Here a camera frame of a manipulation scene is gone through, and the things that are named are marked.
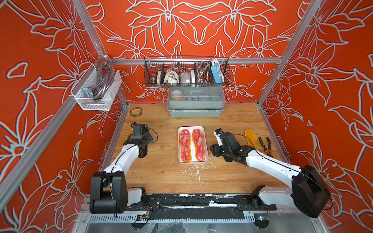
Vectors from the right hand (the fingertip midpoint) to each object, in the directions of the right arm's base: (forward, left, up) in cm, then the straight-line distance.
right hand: (211, 146), depth 85 cm
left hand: (+6, +41, +1) cm, 41 cm away
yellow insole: (+4, +13, -7) cm, 15 cm away
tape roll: (+34, +56, -7) cm, 66 cm away
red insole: (+8, +16, -6) cm, 19 cm away
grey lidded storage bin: (+29, +9, +9) cm, 32 cm away
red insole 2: (+7, +7, -6) cm, 12 cm away
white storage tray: (+18, +13, -6) cm, 23 cm away
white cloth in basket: (+35, +25, +25) cm, 50 cm away
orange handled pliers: (+2, -39, -8) cm, 39 cm away
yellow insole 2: (+11, -30, -8) cm, 33 cm away
